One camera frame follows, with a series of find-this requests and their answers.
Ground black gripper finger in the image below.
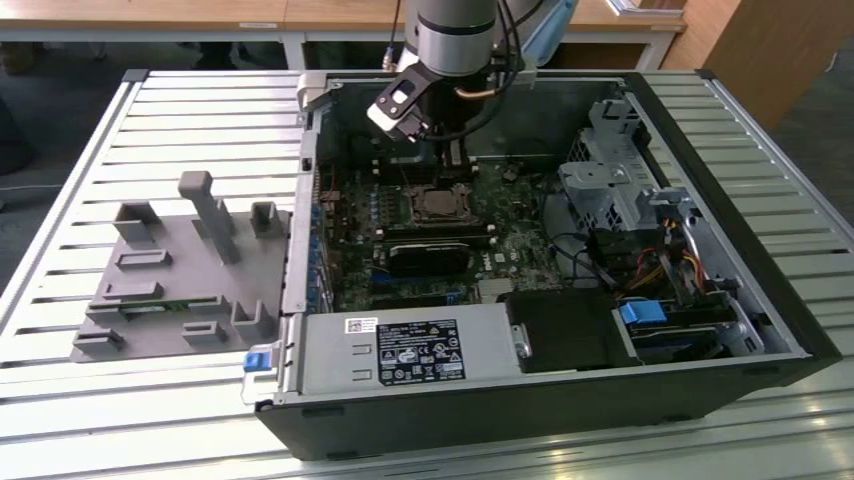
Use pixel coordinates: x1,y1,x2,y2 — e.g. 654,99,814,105
435,138,471,181

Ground black CPU socket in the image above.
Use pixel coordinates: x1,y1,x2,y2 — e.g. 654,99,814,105
405,182,479,224

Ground empty black RAM slots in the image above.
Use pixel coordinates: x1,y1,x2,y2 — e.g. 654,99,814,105
376,157,483,184

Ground black RAM sticks in slots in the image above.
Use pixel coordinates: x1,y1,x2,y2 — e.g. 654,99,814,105
383,225,487,245

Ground green motherboard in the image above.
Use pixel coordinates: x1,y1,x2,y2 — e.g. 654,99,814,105
312,159,575,311

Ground black graphics card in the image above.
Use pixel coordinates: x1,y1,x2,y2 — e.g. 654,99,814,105
384,242,472,277

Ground pale blue teach pendant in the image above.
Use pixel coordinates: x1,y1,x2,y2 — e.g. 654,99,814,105
519,0,579,69

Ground metal disk bay cage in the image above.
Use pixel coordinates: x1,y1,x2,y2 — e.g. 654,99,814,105
555,99,670,232

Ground silver heat sink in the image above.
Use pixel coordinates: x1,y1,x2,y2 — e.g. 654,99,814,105
478,278,516,302

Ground blue disk carrier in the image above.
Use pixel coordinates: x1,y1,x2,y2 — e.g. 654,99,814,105
618,298,668,329

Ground grey power supply unit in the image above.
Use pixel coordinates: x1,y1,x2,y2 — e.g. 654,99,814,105
296,304,523,397

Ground wooden desk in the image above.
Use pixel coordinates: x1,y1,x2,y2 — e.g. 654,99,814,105
0,0,688,71

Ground grey parts rack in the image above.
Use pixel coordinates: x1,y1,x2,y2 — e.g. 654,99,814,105
69,170,296,364

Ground wooden cabinet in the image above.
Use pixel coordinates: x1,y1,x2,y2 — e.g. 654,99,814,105
659,0,854,132

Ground green RAM stick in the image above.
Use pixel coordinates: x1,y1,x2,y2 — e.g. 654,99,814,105
119,298,221,314

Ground black PC case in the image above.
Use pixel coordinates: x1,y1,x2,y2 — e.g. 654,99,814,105
252,69,843,462

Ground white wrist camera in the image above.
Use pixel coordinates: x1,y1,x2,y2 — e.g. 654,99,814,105
364,68,436,145

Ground black cable bundle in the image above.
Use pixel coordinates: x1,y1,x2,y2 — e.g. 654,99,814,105
550,232,626,294

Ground coloured wire bundle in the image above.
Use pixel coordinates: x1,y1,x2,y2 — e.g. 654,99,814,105
626,247,710,294

